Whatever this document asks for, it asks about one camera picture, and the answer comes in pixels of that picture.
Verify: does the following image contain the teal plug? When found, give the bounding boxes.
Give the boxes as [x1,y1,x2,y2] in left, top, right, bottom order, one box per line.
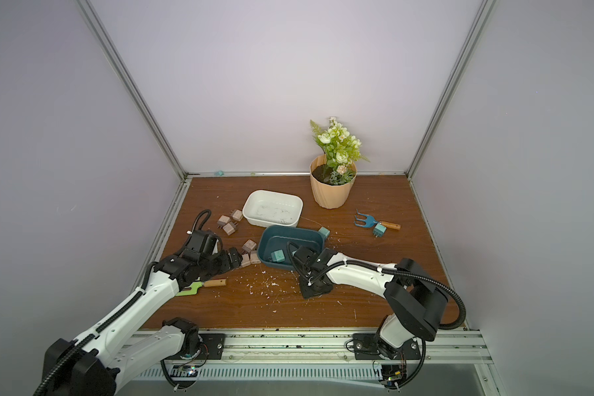
[372,223,387,238]
[271,249,285,263]
[318,227,330,239]

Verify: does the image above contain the teal plastic storage box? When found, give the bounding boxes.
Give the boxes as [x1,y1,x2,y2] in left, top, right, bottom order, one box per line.
[257,225,325,271]

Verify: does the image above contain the white plastic storage box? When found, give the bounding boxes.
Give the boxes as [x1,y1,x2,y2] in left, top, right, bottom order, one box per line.
[243,190,304,228]

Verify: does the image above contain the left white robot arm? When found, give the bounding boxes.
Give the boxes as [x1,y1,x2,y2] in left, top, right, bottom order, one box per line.
[35,230,243,395]

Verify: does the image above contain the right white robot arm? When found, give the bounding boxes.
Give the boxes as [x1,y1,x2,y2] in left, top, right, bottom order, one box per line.
[286,243,467,360]

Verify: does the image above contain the pink plug row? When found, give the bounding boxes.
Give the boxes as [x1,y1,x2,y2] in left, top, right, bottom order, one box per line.
[250,251,262,265]
[241,253,251,268]

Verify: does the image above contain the pink plug middle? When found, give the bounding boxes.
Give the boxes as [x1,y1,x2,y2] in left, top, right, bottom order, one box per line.
[243,239,257,253]

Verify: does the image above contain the pink plug far lower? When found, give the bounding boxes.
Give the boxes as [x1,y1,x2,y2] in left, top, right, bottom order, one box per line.
[222,222,237,235]

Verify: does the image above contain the pink plug far left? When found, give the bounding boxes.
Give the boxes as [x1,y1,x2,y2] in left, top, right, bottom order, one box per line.
[217,215,231,228]

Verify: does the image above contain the pink plug far top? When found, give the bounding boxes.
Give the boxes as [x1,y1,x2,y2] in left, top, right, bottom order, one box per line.
[230,210,244,222]

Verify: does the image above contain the beige flower pot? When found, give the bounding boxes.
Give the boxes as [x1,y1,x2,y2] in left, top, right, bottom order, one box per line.
[310,154,356,210]

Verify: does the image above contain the blue garden rake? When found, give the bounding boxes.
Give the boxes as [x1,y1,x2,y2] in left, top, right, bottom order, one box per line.
[354,212,402,230]

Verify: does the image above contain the teal plug by rake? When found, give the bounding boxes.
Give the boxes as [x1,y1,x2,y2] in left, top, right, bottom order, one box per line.
[372,223,387,238]

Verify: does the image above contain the artificial green white flowers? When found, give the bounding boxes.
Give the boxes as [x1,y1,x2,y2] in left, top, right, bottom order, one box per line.
[310,116,367,186]

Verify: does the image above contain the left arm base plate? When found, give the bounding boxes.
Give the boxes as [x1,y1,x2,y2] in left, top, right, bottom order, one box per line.
[174,333,226,361]

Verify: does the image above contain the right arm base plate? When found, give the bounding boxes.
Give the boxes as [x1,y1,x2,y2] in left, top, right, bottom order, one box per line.
[345,333,422,361]

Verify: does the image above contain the aluminium front rail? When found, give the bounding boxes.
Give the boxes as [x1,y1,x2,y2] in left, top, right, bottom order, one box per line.
[200,328,493,365]

